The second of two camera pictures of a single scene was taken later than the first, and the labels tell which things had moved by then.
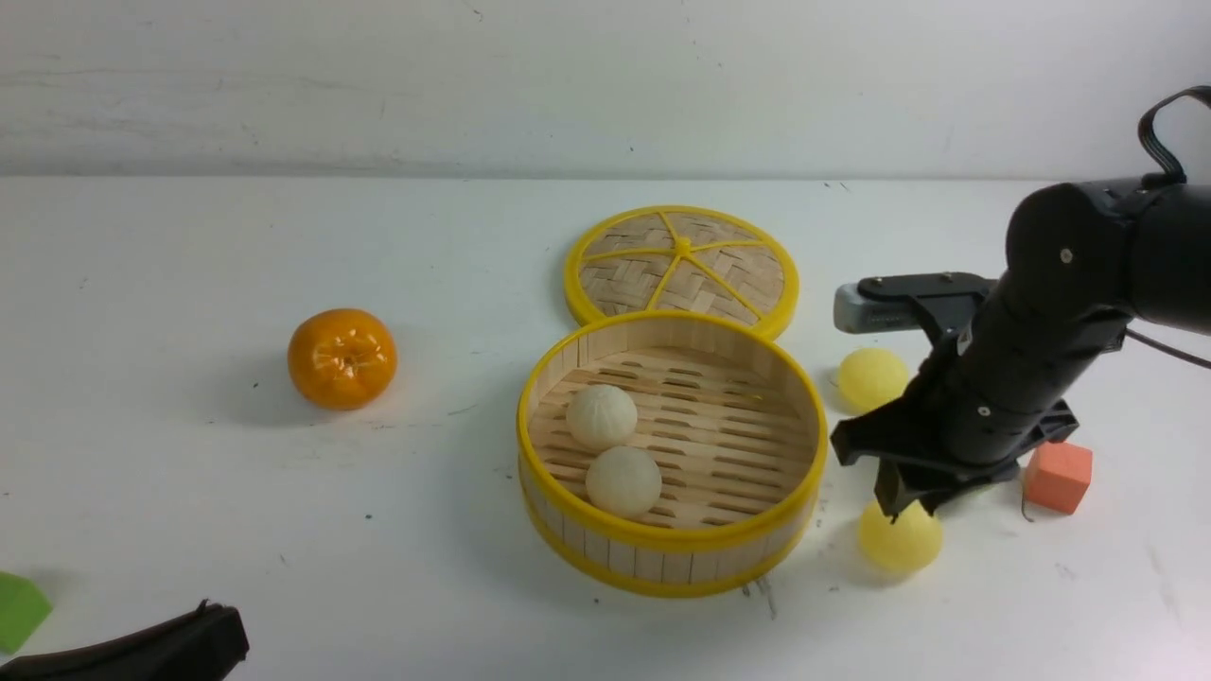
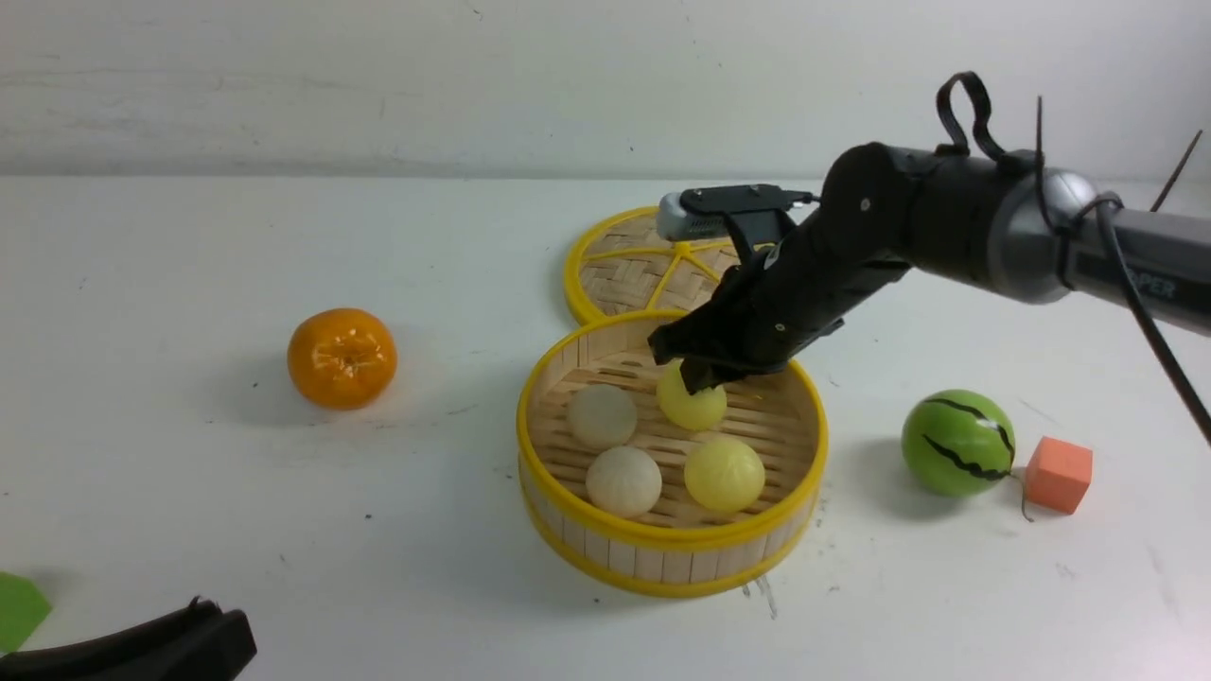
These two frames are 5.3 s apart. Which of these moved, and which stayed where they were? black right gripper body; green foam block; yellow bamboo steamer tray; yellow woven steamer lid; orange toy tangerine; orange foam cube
Moved: black right gripper body
Stayed: orange toy tangerine; yellow woven steamer lid; orange foam cube; yellow bamboo steamer tray; green foam block
